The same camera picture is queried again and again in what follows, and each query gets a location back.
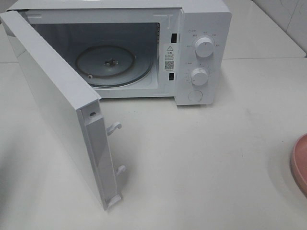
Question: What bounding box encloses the round door release button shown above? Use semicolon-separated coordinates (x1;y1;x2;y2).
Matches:
188;90;203;103

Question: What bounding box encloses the white microwave door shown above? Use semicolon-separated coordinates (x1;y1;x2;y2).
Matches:
0;11;126;209

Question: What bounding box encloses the pink round plate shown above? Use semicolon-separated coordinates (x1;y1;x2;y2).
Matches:
290;134;307;196

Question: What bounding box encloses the white microwave oven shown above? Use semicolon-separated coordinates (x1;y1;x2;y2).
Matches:
5;0;232;105

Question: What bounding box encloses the upper white power knob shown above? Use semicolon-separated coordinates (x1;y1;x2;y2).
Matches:
194;36;215;58

